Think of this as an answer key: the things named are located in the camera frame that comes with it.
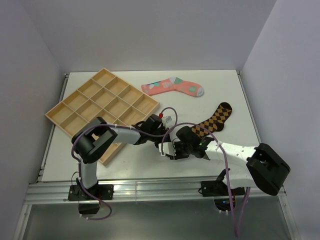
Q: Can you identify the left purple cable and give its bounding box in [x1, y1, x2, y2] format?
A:
[71, 107, 178, 221]

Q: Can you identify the brown orange argyle sock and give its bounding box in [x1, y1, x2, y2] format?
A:
[191, 102, 233, 138]

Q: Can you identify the wooden compartment tray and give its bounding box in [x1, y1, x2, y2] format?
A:
[46, 68, 160, 166]

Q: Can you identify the aluminium frame rail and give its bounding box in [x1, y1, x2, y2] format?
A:
[23, 174, 287, 205]

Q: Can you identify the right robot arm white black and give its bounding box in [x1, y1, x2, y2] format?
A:
[160, 126, 291, 196]

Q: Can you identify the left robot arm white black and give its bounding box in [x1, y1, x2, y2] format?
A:
[71, 114, 167, 200]

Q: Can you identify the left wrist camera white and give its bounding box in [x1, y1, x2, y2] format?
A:
[158, 113, 173, 126]

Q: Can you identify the pink patterned sock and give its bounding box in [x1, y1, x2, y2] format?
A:
[141, 77, 205, 98]

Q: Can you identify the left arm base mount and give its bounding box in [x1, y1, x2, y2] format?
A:
[67, 177, 114, 221]

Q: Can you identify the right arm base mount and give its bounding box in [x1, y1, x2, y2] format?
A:
[198, 169, 231, 212]

